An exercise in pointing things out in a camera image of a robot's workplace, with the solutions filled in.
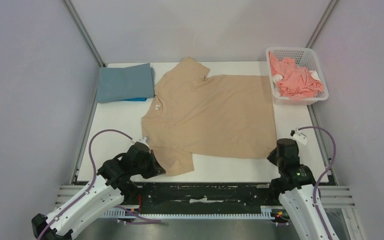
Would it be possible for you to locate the beige t shirt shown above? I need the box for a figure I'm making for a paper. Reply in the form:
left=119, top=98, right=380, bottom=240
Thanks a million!
left=141, top=57, right=277, bottom=176

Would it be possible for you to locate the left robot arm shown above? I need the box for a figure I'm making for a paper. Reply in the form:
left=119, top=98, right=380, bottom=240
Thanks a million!
left=31, top=142, right=166, bottom=240

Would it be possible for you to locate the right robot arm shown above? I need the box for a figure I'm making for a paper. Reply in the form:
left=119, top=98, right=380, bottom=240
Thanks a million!
left=267, top=138, right=339, bottom=240

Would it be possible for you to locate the pink t shirt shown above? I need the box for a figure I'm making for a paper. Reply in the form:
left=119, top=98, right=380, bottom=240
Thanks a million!
left=268, top=52, right=324, bottom=101

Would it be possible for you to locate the folded grey-blue t shirt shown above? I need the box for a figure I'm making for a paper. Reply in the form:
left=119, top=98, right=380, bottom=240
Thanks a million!
left=95, top=63, right=155, bottom=103

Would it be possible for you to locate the white garment in basket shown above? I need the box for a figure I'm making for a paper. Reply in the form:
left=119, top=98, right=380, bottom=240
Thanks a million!
left=309, top=70, right=320, bottom=81

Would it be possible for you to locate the white plastic basket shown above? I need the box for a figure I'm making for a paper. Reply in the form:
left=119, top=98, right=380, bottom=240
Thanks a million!
left=266, top=46, right=329, bottom=106

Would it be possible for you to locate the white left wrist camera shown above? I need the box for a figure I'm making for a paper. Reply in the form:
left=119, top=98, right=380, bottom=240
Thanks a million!
left=131, top=136, right=150, bottom=148

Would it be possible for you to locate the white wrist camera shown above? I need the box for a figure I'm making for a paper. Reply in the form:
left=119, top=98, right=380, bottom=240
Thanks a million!
left=290, top=128, right=308, bottom=145
left=131, top=136, right=150, bottom=148

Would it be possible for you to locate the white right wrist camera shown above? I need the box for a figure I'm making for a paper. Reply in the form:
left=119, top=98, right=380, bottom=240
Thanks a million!
left=290, top=128, right=308, bottom=145

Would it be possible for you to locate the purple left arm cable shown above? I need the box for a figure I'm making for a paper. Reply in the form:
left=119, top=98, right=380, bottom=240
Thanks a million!
left=36, top=129, right=135, bottom=240

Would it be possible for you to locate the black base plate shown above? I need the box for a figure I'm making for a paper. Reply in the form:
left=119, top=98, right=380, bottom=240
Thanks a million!
left=121, top=182, right=282, bottom=215

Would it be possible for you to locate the white slotted cable duct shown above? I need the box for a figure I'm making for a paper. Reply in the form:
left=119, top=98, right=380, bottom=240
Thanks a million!
left=100, top=207, right=275, bottom=221

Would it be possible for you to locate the left aluminium frame rail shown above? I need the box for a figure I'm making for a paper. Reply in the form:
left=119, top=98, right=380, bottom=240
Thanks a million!
left=62, top=0, right=106, bottom=67

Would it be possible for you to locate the aluminium frame rail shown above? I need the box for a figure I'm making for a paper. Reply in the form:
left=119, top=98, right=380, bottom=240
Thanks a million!
left=305, top=0, right=340, bottom=49
left=62, top=0, right=106, bottom=67

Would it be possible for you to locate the right aluminium frame rail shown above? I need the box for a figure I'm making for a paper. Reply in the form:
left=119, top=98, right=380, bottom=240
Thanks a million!
left=305, top=0, right=340, bottom=49

